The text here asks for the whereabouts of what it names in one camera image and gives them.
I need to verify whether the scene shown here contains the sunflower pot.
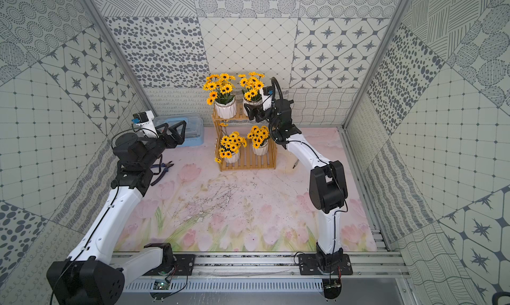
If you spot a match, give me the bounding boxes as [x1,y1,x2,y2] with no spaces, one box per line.
[215,131,248,164]
[247,125,270,156]
[203,73,236,119]
[238,71,265,105]

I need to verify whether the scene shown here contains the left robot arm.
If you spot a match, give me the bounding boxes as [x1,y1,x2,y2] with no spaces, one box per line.
[46,119,187,304]

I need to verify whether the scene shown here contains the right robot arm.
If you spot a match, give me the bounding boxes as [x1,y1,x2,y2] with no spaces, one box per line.
[244,99,348,267]

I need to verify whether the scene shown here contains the blue plastic tool box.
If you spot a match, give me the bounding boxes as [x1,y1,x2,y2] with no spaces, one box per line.
[154,113,205,147]

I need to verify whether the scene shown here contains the wooden two-tier shelf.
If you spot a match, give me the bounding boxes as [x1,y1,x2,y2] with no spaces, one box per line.
[212,103,278,172]

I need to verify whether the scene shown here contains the floral table mat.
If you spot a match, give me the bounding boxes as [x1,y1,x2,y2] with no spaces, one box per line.
[113,125,377,253]

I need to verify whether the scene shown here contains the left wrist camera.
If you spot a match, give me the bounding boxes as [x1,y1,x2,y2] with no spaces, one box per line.
[132,111,158,139]

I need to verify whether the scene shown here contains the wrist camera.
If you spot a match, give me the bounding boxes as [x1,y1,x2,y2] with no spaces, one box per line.
[132,111,158,139]
[260,86,274,111]

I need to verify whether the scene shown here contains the blue handled pliers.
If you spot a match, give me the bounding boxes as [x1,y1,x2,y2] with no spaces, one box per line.
[151,161,174,186]

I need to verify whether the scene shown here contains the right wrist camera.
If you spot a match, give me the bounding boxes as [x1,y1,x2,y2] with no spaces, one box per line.
[260,86,274,111]

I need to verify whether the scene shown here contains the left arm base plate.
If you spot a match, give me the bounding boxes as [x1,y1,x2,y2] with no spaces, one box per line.
[144,254,196,277]

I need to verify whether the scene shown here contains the aluminium rail frame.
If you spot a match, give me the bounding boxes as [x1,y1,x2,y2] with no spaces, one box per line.
[107,229,411,281]

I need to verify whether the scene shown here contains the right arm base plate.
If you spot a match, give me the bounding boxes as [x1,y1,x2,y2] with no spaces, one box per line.
[295,253,353,276]

